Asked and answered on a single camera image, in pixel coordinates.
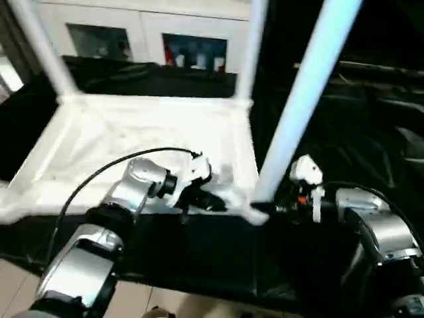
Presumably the grey left robot foot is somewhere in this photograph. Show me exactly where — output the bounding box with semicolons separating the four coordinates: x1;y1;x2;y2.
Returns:
144;307;176;318

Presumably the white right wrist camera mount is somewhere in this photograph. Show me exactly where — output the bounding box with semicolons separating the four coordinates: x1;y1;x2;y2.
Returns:
289;155;326;224

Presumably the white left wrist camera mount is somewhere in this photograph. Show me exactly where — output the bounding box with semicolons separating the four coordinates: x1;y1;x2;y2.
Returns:
171;152;213;201

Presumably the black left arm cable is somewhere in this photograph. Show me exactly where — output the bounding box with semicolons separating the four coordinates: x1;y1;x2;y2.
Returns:
45;147;203;267

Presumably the black mat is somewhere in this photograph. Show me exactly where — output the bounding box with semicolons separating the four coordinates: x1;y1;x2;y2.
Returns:
0;56;424;315

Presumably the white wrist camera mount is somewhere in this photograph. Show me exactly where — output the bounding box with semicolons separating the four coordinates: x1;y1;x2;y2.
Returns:
171;152;213;201
289;155;326;224

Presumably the black metal bar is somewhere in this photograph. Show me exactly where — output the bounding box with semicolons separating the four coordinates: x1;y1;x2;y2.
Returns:
338;60;424;80

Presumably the white plastic table leg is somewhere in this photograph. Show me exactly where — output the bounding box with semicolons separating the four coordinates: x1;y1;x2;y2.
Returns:
250;0;364;206
235;0;270;108
9;0;81;107

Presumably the white cabinet with glass doors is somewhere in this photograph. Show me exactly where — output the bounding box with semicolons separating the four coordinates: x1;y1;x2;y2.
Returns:
35;0;254;75

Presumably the grey curtain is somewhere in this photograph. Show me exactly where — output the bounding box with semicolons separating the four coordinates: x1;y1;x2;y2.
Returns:
0;0;42;75

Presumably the white plastic table top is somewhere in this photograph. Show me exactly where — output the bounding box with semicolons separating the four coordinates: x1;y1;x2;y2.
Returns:
0;93;270;226

